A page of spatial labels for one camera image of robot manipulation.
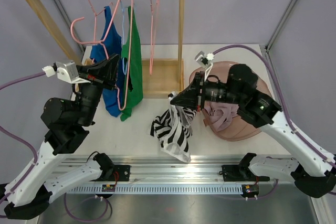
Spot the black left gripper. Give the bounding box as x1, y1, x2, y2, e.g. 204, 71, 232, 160
78, 54, 121, 125

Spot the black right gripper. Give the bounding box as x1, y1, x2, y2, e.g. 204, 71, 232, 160
171, 71, 244, 112

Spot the black white striped tank top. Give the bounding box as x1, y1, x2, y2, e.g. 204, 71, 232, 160
149, 92, 197, 163

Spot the pale pink tank top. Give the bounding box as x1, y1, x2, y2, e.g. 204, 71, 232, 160
204, 102, 238, 132

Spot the pink wire hanger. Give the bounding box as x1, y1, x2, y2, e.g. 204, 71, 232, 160
149, 0, 160, 75

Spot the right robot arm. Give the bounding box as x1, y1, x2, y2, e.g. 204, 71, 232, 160
170, 64, 335, 198

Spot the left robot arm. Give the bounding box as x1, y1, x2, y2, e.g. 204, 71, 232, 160
1, 54, 120, 220

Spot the green tank top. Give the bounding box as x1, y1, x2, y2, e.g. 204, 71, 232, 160
120, 10, 143, 121

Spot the blue tank top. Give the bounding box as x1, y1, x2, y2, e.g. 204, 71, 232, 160
90, 6, 125, 118

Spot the pink hanger under blue top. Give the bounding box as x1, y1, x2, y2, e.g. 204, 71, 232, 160
87, 0, 113, 64

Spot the wooden clothes rack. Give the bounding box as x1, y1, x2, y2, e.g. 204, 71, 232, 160
26, 0, 185, 98

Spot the pink translucent plastic basin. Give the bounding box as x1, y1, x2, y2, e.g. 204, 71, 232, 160
189, 61, 272, 142

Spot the light blue wire hanger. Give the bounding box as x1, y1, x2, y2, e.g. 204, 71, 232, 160
120, 1, 128, 75

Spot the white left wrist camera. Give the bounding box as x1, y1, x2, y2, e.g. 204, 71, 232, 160
42, 61, 90, 84

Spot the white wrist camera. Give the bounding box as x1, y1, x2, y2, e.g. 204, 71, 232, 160
195, 51, 215, 80
42, 61, 90, 84

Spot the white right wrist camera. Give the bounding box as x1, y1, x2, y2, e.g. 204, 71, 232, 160
195, 51, 215, 80

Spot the aluminium frame post left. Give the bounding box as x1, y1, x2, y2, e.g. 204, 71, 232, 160
52, 0, 86, 56

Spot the aluminium frame post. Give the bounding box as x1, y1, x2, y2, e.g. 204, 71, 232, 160
264, 0, 316, 51
52, 0, 86, 56

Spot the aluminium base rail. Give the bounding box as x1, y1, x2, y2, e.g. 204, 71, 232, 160
47, 155, 297, 195

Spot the aluminium frame post right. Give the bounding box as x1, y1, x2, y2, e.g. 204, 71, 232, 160
264, 0, 316, 51

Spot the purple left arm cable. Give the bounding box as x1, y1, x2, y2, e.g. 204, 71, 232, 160
0, 71, 47, 204

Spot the purple cable loop on floor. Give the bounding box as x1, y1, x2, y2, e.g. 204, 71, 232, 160
64, 196, 113, 221

